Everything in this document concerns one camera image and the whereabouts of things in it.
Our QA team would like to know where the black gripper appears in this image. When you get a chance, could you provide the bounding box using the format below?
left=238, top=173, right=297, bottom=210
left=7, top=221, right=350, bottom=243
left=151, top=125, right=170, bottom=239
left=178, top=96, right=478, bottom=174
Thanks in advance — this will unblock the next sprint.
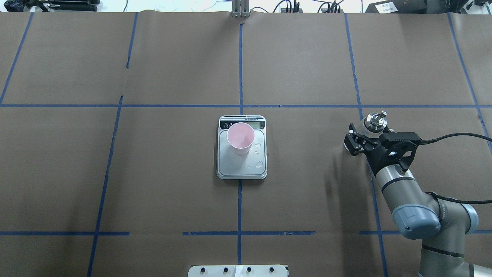
left=343, top=123, right=399, bottom=177

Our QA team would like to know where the glass sauce bottle metal spout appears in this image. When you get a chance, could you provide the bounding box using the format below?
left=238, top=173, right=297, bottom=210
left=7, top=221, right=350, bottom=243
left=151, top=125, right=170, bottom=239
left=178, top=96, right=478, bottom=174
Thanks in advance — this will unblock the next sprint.
left=354, top=110, right=388, bottom=139

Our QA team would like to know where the pink plastic cup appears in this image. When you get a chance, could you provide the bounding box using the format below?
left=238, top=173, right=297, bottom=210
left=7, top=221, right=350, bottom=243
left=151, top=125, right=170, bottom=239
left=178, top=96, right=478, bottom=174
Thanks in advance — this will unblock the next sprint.
left=226, top=122, right=255, bottom=155

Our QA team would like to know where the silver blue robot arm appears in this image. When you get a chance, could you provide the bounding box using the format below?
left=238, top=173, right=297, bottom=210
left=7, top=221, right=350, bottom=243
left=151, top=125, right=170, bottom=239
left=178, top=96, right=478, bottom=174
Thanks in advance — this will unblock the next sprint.
left=344, top=123, right=491, bottom=277

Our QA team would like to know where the silver digital kitchen scale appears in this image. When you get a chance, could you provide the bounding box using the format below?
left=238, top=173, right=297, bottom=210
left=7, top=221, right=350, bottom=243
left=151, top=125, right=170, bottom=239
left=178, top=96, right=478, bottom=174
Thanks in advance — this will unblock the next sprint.
left=216, top=115, right=267, bottom=180

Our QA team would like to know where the black control box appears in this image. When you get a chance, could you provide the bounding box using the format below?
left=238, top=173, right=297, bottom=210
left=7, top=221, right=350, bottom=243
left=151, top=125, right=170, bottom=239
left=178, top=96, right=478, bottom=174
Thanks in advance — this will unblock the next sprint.
left=364, top=0, right=427, bottom=14

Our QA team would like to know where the brown paper table cover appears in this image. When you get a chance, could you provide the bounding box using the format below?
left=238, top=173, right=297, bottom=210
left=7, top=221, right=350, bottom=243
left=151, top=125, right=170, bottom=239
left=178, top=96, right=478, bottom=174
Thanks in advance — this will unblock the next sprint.
left=1, top=10, right=491, bottom=277

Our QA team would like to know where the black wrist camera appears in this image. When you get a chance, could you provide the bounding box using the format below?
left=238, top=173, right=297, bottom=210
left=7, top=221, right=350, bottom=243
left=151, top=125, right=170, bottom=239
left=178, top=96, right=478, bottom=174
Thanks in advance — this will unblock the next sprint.
left=379, top=132, right=422, bottom=174

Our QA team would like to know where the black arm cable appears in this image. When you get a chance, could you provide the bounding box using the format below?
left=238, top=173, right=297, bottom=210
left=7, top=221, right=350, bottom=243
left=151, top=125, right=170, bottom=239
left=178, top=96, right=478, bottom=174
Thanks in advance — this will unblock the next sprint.
left=419, top=133, right=492, bottom=204

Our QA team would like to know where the aluminium frame post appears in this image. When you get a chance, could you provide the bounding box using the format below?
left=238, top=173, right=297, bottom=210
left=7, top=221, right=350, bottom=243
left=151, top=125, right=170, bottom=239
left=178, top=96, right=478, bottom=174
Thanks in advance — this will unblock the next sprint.
left=230, top=0, right=251, bottom=18

